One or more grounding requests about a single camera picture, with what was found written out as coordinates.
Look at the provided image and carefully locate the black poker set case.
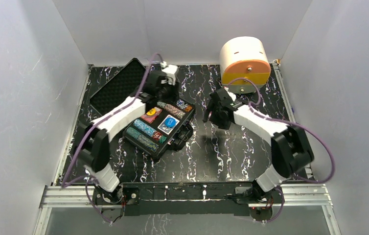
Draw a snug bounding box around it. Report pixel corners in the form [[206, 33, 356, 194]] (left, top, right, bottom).
[[92, 61, 195, 160]]

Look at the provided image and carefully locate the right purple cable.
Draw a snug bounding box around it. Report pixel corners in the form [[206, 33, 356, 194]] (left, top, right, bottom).
[[227, 77, 336, 224]]

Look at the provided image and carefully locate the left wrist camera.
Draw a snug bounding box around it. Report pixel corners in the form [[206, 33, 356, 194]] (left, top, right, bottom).
[[160, 61, 179, 86]]

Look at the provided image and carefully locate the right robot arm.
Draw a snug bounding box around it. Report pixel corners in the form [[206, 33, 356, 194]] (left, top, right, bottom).
[[203, 88, 314, 203]]

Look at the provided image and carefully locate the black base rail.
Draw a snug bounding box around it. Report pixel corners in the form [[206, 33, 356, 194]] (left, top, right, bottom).
[[92, 182, 256, 216]]

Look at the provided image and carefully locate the yellow dealer button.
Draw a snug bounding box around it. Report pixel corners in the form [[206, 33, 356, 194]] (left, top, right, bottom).
[[146, 108, 157, 116]]

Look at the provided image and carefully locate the red playing card deck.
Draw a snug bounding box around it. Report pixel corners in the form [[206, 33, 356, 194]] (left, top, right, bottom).
[[140, 107, 162, 123]]

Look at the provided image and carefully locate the blue playing card deck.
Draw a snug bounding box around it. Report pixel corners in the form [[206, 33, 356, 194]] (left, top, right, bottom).
[[158, 115, 180, 135]]

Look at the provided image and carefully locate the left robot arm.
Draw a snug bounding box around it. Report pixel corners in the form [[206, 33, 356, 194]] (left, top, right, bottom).
[[73, 65, 179, 204]]

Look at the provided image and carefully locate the white round drawer cabinet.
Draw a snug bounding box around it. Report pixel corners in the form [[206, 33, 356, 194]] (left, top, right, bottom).
[[219, 36, 271, 94]]

